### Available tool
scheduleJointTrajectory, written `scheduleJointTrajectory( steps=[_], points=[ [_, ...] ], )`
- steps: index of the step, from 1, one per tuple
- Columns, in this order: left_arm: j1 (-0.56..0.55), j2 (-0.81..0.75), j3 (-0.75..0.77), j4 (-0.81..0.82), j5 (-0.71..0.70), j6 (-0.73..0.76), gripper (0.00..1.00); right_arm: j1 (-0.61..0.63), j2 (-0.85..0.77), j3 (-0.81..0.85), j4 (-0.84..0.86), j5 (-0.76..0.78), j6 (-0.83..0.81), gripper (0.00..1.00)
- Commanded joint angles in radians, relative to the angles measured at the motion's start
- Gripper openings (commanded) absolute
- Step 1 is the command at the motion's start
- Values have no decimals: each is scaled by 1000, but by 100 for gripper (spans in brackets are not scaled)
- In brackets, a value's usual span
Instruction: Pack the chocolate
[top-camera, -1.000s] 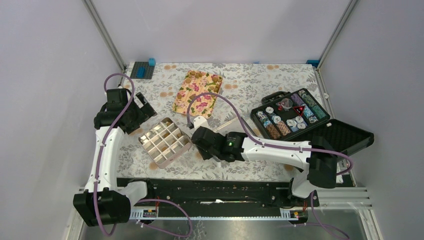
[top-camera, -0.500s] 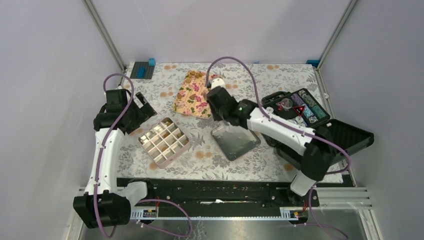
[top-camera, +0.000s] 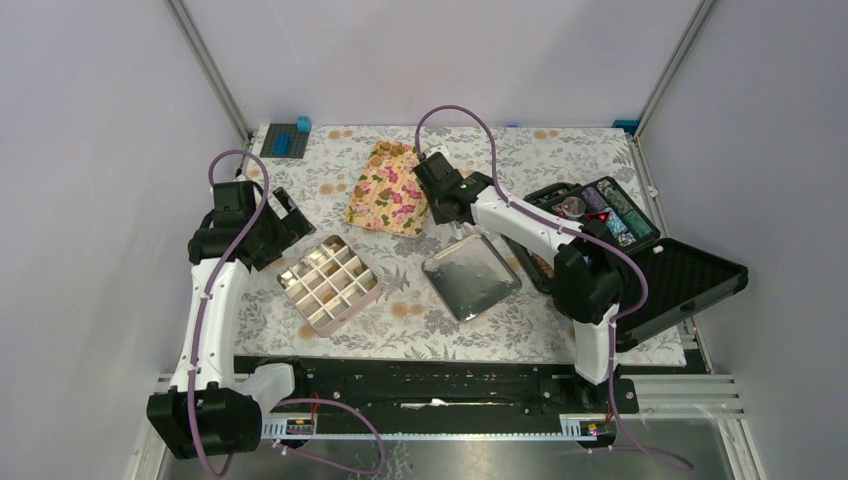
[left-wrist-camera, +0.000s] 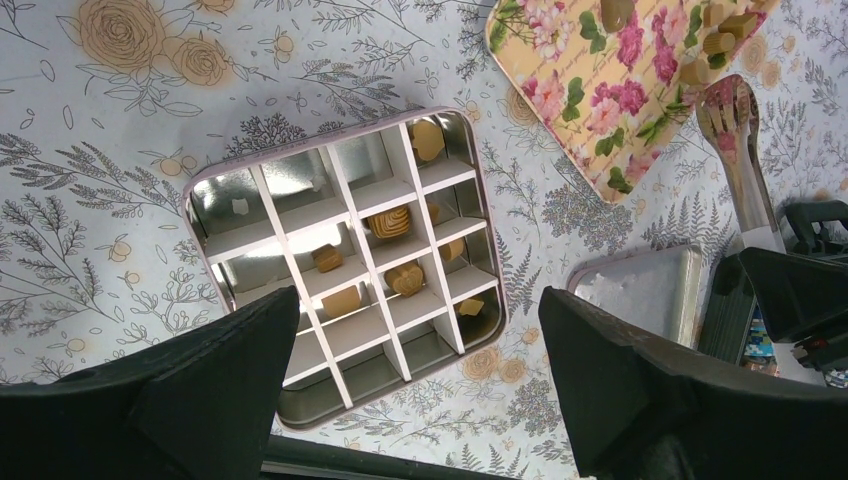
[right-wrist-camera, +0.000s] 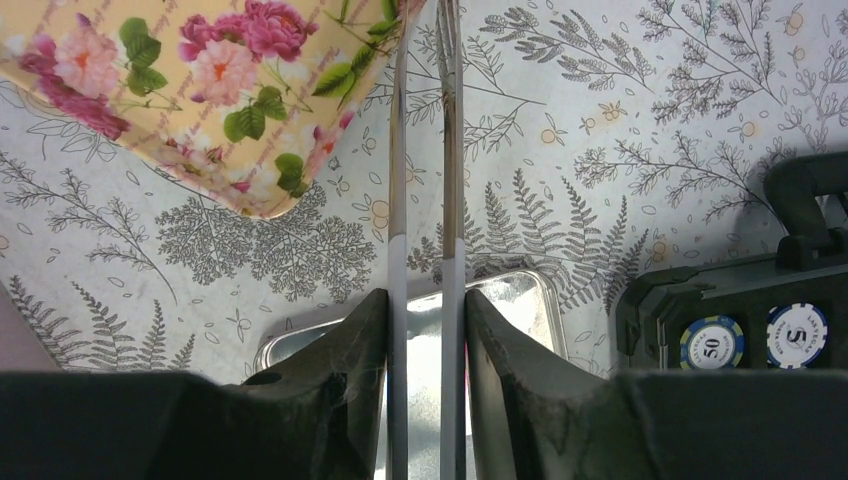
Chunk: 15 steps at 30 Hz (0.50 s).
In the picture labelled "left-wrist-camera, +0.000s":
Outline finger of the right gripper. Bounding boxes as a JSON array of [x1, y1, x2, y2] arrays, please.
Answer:
[[739, 247, 847, 343]]

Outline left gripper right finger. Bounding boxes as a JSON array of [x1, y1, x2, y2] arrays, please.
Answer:
[[538, 287, 847, 479]]

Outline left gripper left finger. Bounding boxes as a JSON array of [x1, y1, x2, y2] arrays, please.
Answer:
[[1, 287, 299, 479]]

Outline silver tin lid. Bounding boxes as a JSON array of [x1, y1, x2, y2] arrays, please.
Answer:
[[567, 245, 703, 348]]

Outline silver metal tongs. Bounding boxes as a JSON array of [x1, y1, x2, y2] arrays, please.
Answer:
[[695, 74, 786, 253]]

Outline compartmented metal chocolate tin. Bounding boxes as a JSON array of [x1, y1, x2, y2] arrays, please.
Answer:
[[183, 107, 509, 431]]

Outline black poker chip case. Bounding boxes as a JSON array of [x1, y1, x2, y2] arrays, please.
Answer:
[[698, 200, 847, 389]]

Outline floral rectangular tray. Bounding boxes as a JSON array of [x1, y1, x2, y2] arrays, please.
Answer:
[[485, 0, 775, 204]]

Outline floral table mat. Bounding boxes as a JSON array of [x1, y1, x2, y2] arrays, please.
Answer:
[[0, 0, 848, 480]]

